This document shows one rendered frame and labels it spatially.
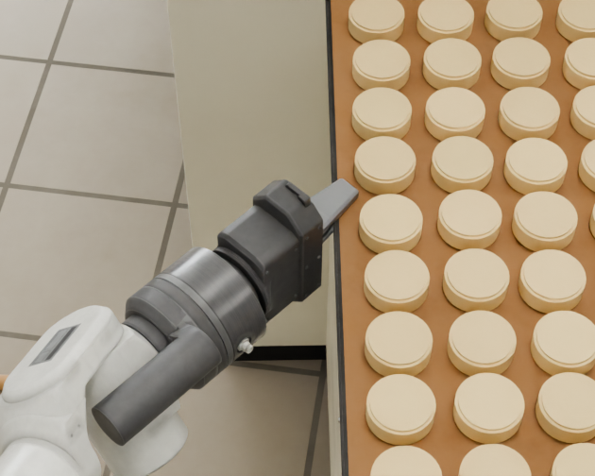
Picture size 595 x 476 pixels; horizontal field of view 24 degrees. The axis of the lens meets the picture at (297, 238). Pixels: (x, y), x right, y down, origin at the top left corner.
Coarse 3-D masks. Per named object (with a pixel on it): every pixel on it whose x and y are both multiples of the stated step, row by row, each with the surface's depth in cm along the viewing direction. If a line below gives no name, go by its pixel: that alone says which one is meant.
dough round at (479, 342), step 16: (464, 320) 103; (480, 320) 103; (496, 320) 103; (464, 336) 102; (480, 336) 102; (496, 336) 102; (512, 336) 102; (448, 352) 103; (464, 352) 101; (480, 352) 101; (496, 352) 101; (512, 352) 101; (464, 368) 102; (480, 368) 101; (496, 368) 101
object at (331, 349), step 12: (336, 336) 164; (336, 348) 165; (336, 360) 165; (336, 372) 166; (336, 384) 166; (336, 396) 167; (336, 408) 168; (336, 420) 168; (336, 432) 169; (336, 444) 169; (336, 456) 170; (336, 468) 170
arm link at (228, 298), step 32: (288, 192) 105; (256, 224) 105; (288, 224) 105; (320, 224) 105; (192, 256) 104; (224, 256) 106; (256, 256) 104; (288, 256) 105; (320, 256) 109; (192, 288) 102; (224, 288) 102; (256, 288) 105; (288, 288) 109; (224, 320) 102; (256, 320) 104
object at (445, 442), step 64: (448, 192) 113; (512, 192) 113; (576, 192) 113; (448, 256) 109; (512, 256) 109; (576, 256) 109; (448, 320) 105; (512, 320) 105; (448, 384) 102; (384, 448) 99; (448, 448) 99; (512, 448) 99
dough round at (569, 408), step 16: (544, 384) 100; (560, 384) 100; (576, 384) 100; (592, 384) 100; (544, 400) 99; (560, 400) 99; (576, 400) 99; (592, 400) 99; (544, 416) 98; (560, 416) 98; (576, 416) 98; (592, 416) 98; (560, 432) 98; (576, 432) 97; (592, 432) 98
